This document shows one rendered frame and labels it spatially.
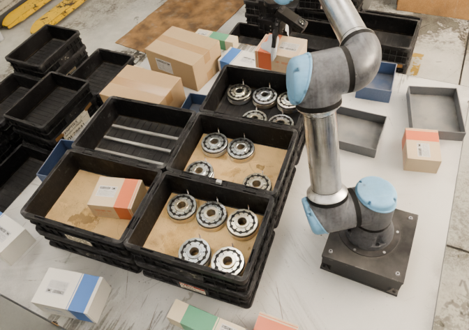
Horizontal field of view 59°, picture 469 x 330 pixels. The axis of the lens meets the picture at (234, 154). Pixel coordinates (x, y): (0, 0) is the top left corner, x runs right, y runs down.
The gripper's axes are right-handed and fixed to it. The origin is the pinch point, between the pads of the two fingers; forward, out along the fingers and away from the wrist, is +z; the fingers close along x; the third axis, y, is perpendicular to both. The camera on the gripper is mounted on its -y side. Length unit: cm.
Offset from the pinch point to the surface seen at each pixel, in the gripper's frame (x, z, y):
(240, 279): 80, 17, -18
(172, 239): 73, 27, 11
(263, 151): 27.2, 26.7, -2.7
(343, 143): 5.1, 35.8, -27.8
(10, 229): 90, 30, 71
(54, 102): 8, 60, 140
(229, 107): 9.6, 26.7, 20.2
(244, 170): 38.0, 26.6, 0.3
